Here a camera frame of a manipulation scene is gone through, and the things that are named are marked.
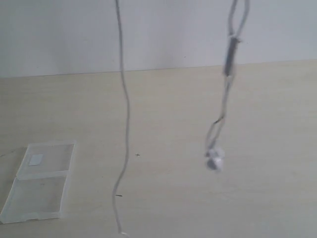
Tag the clear plastic storage case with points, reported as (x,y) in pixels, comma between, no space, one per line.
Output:
(41,183)

